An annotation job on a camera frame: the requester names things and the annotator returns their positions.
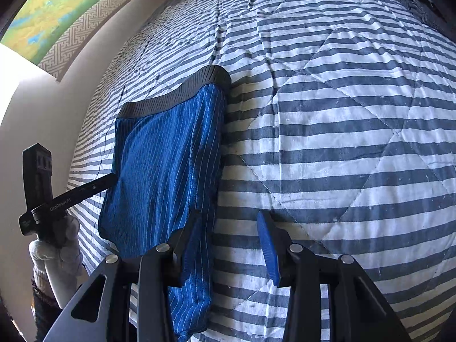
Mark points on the blue striped underwear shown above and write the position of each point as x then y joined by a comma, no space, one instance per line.
164,156

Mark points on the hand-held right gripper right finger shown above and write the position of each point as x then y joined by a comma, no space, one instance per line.
267,245

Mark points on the person's left forearm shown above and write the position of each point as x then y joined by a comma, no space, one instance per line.
44,295

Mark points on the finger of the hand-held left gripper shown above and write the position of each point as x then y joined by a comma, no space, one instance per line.
98,184

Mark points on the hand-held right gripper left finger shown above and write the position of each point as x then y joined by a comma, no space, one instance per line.
181,253

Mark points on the blue white striped quilt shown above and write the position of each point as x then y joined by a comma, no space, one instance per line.
320,131

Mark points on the landscape wall poster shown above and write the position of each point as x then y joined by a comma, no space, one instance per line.
71,10

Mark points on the person's left hand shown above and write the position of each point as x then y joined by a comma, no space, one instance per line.
66,253

